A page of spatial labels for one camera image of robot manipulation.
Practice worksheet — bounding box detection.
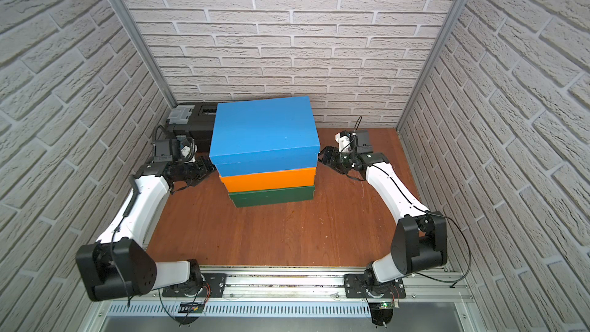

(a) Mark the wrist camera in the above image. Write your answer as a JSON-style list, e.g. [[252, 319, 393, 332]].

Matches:
[[335, 131, 356, 153], [180, 137, 197, 162]]

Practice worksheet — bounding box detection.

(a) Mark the right aluminium corner post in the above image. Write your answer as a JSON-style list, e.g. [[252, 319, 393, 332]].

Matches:
[[397, 0, 487, 128]]

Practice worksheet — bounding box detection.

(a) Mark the blue shoebox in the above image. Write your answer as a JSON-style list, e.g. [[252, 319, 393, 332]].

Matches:
[[209, 96, 321, 177]]

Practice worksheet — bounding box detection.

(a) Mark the aluminium corner post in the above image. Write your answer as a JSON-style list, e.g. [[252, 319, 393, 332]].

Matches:
[[108, 0, 178, 109], [397, 0, 487, 128]]

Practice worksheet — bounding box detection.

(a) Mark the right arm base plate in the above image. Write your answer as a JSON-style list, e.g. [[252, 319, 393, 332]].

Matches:
[[344, 274, 407, 302]]

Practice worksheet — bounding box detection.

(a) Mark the black plastic toolbox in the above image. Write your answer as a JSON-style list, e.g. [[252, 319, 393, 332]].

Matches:
[[165, 102, 218, 152]]

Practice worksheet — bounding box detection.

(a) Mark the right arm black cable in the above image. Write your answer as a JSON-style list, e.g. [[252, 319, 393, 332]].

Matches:
[[414, 211, 473, 289]]

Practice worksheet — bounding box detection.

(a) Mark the orange shoebox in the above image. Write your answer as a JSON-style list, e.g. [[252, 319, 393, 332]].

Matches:
[[220, 168, 317, 193]]

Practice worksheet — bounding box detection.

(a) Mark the right green circuit board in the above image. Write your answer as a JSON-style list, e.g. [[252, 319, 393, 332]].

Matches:
[[370, 301, 399, 310]]

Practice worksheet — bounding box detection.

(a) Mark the green circuit board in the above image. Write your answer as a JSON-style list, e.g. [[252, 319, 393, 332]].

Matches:
[[370, 301, 399, 310], [178, 302, 205, 315]]

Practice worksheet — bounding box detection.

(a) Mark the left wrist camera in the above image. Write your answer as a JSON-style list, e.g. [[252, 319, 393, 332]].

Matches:
[[180, 137, 197, 162]]

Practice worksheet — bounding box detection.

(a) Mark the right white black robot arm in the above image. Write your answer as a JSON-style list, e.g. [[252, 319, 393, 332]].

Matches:
[[318, 130, 448, 298]]

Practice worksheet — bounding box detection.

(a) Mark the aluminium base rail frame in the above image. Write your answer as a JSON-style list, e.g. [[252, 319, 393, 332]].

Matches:
[[92, 267, 475, 322]]

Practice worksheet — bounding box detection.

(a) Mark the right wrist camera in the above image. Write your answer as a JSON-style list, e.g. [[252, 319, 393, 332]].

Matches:
[[335, 131, 356, 153]]

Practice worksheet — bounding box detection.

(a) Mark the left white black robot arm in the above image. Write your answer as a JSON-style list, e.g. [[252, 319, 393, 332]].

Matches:
[[75, 137, 215, 302]]

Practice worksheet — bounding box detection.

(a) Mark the left aluminium corner post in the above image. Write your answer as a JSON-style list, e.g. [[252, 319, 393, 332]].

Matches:
[[108, 0, 178, 109]]

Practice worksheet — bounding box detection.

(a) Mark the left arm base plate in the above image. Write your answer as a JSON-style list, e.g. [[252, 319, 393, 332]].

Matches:
[[161, 274, 227, 299]]

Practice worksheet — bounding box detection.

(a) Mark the left green circuit board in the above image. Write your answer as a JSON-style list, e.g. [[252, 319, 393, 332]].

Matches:
[[178, 302, 205, 315]]

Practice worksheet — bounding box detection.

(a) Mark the green shoebox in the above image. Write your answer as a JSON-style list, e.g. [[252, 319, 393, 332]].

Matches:
[[229, 185, 315, 208]]

